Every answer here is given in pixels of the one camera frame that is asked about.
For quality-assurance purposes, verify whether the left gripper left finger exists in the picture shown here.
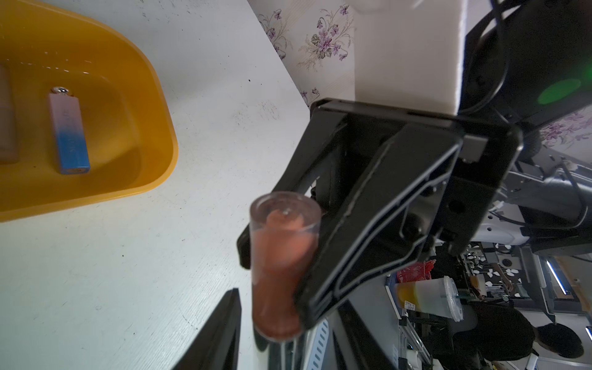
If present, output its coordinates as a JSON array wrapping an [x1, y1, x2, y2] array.
[[174, 288, 242, 370]]

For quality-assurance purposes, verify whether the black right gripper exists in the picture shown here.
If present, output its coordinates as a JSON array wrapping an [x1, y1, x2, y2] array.
[[237, 99, 522, 329]]

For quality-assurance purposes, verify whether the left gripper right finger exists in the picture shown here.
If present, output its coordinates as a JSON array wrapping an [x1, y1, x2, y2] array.
[[335, 302, 397, 370]]

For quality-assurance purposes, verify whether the red white lipstick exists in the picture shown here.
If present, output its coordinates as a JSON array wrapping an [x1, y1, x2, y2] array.
[[248, 191, 322, 342]]

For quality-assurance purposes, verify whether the yellow storage tray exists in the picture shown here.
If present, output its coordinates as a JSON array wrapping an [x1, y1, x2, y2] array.
[[1, 1, 178, 221]]

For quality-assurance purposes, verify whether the blue lipstick tube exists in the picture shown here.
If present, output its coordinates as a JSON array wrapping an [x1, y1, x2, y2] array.
[[48, 86, 91, 175]]

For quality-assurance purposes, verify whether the rose gold lipstick tube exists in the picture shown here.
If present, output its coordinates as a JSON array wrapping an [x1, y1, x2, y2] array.
[[1, 65, 19, 163]]

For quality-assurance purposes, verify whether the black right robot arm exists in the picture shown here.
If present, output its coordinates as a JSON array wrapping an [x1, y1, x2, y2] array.
[[271, 1, 591, 330]]

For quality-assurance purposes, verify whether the plastic drink cup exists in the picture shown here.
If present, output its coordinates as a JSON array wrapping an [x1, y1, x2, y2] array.
[[393, 276, 463, 322]]

